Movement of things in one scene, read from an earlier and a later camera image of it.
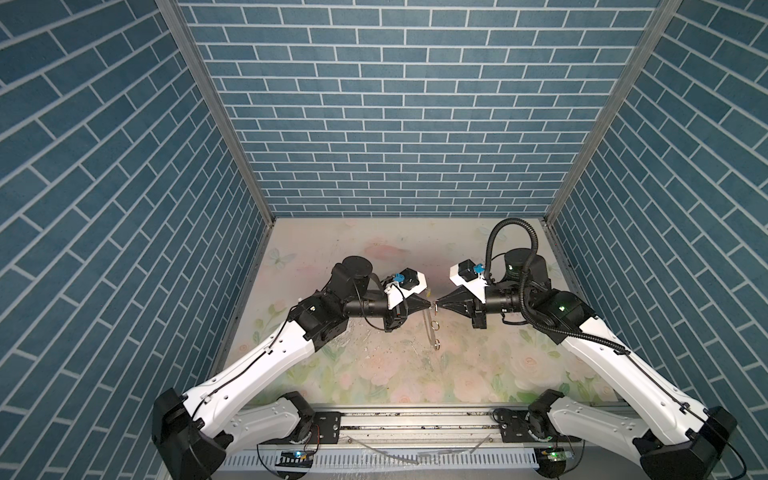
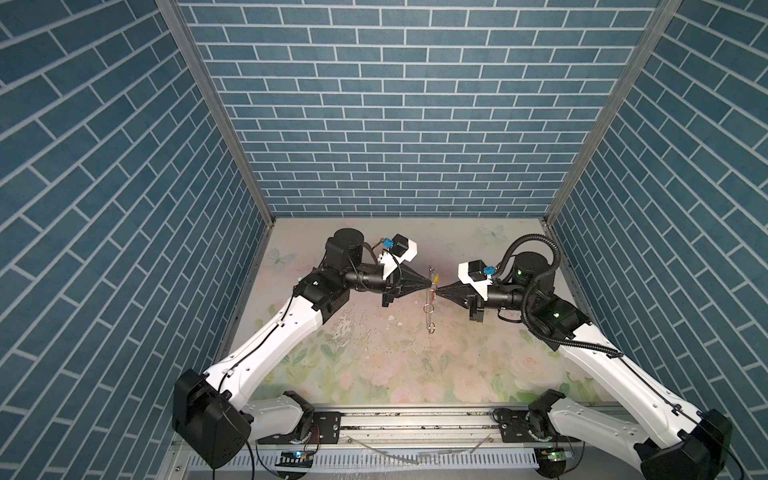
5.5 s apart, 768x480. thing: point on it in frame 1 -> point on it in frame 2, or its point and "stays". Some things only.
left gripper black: [399, 313] -> [404, 278]
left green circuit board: [296, 459] stays
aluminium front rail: [427, 427] stays
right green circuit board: [555, 454] stays
